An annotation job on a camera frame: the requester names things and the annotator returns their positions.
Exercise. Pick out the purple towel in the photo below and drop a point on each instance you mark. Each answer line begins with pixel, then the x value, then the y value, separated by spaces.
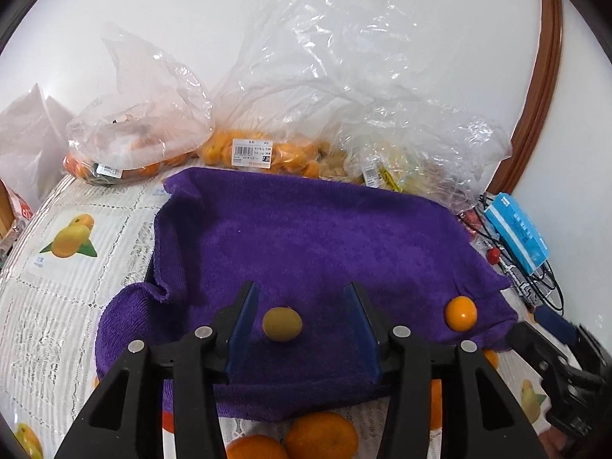
pixel 311 239

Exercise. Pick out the small green round fruit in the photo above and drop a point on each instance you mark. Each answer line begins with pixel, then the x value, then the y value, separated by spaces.
pixel 282 323

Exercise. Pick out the blue tissue pack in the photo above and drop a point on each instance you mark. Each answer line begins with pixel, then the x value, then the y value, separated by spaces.
pixel 516 234

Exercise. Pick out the brown wooden door frame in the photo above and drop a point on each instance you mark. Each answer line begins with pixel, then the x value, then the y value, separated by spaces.
pixel 545 81

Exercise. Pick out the bag of red fruit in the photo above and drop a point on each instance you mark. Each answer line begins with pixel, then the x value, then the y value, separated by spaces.
pixel 471 220

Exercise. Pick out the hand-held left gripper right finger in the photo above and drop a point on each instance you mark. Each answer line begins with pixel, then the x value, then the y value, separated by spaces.
pixel 363 330

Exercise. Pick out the lace fruit-print tablecloth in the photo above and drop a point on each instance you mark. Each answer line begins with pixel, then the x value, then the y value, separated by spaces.
pixel 71 287

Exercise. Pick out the small red fruit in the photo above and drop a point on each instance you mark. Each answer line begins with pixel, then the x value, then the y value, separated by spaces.
pixel 492 253

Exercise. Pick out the clear bag of oranges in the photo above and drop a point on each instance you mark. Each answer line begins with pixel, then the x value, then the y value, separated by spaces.
pixel 138 119

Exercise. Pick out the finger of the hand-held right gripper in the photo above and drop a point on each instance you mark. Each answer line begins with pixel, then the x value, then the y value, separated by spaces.
pixel 528 342

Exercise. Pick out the clear bag of mandarins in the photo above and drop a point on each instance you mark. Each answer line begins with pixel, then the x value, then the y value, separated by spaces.
pixel 287 81

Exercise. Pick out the white plastic bag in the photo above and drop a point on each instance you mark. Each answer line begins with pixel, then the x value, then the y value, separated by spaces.
pixel 28 138

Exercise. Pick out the clear bag of yellow fruit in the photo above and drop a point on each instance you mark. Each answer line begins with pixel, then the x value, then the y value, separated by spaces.
pixel 420 148

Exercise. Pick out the small orange kumquat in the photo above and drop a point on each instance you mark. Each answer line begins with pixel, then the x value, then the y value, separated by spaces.
pixel 461 313

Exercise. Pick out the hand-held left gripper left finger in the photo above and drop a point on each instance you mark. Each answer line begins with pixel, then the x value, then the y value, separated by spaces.
pixel 241 330

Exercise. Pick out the orange mandarin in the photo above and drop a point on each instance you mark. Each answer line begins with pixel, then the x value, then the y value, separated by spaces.
pixel 256 448

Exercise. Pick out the large orange with stem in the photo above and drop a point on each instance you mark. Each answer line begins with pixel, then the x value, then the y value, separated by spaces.
pixel 322 435

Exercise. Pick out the person's right hand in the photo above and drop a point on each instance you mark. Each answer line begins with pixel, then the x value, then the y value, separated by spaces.
pixel 554 442

